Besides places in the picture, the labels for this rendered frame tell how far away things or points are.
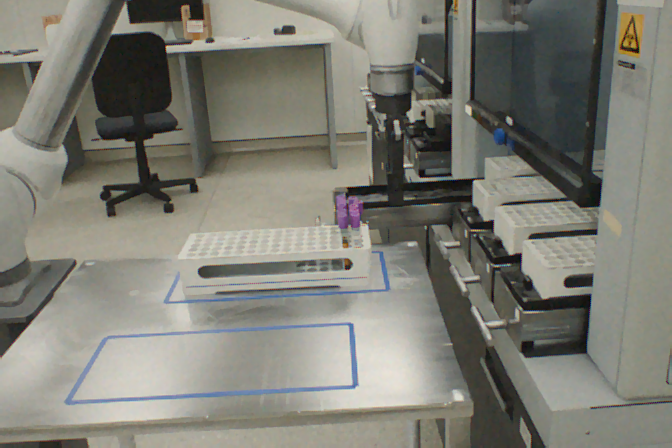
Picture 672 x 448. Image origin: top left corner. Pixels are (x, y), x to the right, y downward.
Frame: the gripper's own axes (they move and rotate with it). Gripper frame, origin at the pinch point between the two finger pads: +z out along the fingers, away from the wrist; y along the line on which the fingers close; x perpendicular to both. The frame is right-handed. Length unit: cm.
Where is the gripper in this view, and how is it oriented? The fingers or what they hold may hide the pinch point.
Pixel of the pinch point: (395, 187)
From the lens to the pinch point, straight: 133.0
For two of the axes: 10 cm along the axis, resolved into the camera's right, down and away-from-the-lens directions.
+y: -0.5, -3.3, 9.4
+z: 0.5, 9.4, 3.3
